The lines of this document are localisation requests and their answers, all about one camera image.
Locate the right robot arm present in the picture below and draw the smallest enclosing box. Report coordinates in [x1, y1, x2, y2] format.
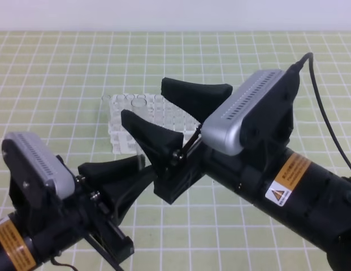
[121, 75, 351, 270]

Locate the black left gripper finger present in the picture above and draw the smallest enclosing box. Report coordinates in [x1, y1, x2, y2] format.
[78, 155, 144, 183]
[101, 166, 157, 226]

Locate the black camera cable right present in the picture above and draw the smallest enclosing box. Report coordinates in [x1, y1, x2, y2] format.
[289, 52, 351, 179]

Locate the white plastic test tube rack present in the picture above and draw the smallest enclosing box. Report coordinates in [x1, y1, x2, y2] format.
[102, 94, 200, 154]

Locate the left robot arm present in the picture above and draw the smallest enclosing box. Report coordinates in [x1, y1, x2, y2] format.
[0, 156, 155, 270]

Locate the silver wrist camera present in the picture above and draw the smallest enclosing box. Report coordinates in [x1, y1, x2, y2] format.
[201, 69, 300, 156]
[2, 131, 75, 209]

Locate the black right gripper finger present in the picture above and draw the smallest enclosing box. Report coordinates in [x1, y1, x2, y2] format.
[161, 77, 232, 123]
[121, 110, 183, 169]

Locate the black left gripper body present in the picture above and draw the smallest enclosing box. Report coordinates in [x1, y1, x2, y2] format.
[28, 175, 134, 270]

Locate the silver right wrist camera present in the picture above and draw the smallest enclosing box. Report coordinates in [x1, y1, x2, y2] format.
[201, 69, 300, 156]

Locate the clear glass test tube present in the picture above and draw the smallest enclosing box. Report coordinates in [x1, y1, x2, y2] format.
[131, 95, 148, 169]

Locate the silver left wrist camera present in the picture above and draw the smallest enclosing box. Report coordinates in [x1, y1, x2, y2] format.
[2, 131, 75, 209]

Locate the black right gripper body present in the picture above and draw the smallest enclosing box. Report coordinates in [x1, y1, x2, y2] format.
[153, 124, 278, 204]

